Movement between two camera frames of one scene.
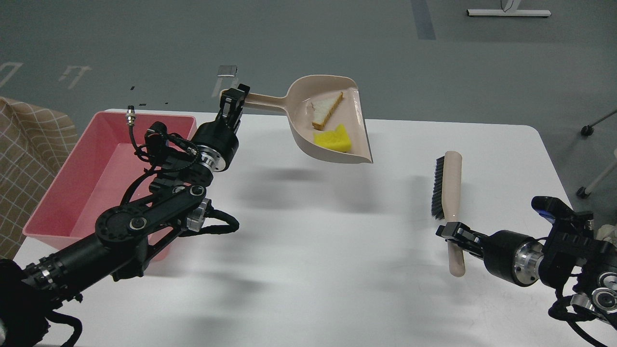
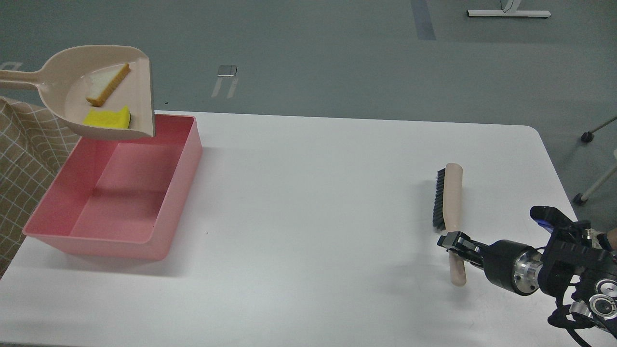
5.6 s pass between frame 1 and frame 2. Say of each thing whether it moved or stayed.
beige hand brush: moved
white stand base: stayed
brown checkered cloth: stayed
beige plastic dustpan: moved
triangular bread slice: moved
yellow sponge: moved
